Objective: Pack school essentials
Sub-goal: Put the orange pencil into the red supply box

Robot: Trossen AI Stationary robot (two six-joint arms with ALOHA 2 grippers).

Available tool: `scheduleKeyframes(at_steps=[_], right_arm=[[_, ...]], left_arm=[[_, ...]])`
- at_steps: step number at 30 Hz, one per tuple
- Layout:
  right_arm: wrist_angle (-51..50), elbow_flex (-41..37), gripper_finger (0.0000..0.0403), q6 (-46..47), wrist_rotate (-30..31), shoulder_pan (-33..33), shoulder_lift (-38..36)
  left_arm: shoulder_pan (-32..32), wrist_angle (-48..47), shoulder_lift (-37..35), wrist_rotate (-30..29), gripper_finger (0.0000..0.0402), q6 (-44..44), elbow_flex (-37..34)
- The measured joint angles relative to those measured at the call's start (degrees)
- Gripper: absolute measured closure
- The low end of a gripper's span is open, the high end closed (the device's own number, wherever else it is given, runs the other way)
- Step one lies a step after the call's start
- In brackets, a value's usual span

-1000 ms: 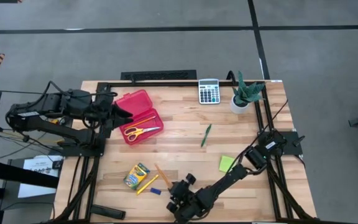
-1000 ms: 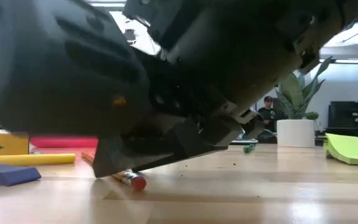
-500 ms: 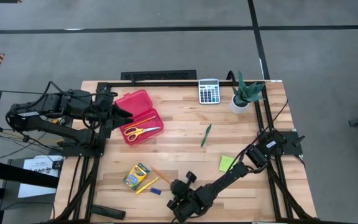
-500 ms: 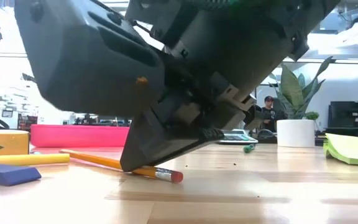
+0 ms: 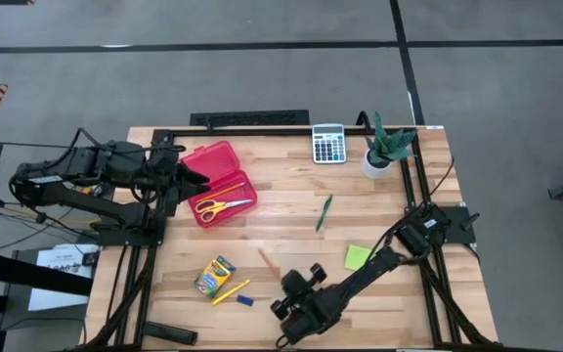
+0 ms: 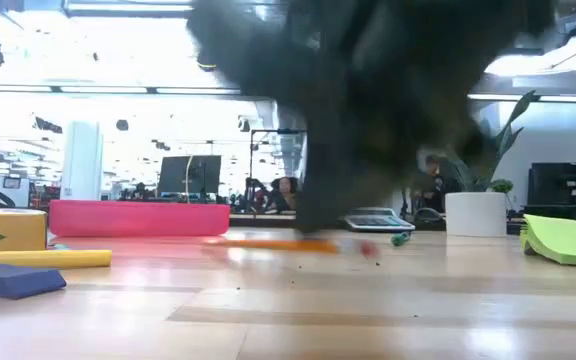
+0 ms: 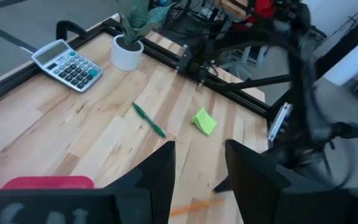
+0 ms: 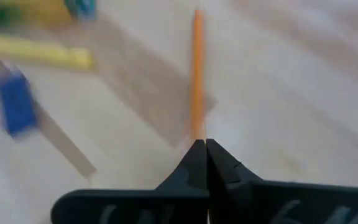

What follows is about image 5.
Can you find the green sticky note pad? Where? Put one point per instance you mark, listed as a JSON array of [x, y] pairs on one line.
[[355, 257]]

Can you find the blue eraser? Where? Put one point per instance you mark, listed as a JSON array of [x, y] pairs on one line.
[[245, 300]]

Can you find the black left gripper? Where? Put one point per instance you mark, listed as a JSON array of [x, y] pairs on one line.
[[164, 171]]

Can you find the black slotted strip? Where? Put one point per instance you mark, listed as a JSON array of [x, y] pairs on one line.
[[249, 118]]

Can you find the black metal table frame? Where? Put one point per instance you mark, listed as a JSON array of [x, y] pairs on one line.
[[262, 132]]

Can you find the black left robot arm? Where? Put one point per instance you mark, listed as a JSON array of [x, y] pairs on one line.
[[91, 161]]

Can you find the white paper box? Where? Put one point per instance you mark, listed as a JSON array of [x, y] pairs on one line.
[[61, 288]]

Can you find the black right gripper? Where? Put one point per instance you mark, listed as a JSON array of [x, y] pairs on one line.
[[311, 313]]

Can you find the yellow crayon box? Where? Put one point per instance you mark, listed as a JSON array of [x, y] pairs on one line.
[[214, 277]]

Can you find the red plastic pencil case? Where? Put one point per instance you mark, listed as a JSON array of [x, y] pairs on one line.
[[213, 161]]

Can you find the orange pencil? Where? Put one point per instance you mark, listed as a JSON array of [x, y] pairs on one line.
[[269, 264], [223, 191]]

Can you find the yellow highlighter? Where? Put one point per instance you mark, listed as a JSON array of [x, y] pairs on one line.
[[231, 293]]

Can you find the green plant in white pot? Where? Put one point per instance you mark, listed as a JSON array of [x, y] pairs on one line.
[[384, 146]]

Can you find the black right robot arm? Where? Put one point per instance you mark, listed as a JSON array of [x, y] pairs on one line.
[[359, 278]]

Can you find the grey desk calculator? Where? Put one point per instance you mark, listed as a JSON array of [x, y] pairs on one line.
[[329, 144]]

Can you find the green pen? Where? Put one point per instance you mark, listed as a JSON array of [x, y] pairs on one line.
[[324, 213]]

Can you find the black table clamp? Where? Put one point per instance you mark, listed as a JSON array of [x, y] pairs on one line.
[[363, 117]]

